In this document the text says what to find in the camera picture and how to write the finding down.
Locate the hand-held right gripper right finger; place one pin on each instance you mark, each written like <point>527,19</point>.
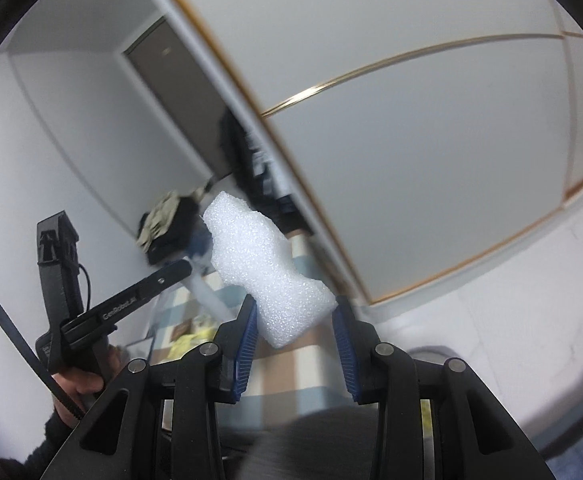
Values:
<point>347,355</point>

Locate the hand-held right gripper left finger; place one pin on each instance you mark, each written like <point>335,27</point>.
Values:
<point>245,350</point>

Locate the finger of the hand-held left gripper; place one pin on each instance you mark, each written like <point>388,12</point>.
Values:
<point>171,230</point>
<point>166,279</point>

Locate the clear plastic wrapper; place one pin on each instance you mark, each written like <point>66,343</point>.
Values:
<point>209,295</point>

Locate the white round waste bin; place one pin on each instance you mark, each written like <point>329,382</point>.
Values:
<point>429,351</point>

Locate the white foam piece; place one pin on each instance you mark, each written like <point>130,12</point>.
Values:
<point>256,260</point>

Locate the person's left forearm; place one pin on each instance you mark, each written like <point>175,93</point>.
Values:
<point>31,455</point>

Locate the person's left hand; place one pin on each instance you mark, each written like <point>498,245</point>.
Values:
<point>78,385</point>

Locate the plaid tablecloth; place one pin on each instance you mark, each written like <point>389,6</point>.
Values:
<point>301,365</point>

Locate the silver yellow foil wrapper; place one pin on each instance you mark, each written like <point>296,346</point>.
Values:
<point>191,340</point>

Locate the brown door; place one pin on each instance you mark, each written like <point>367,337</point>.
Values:
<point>181,90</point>

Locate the white wardrobe with gold trim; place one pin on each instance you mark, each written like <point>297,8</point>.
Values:
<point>421,135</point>

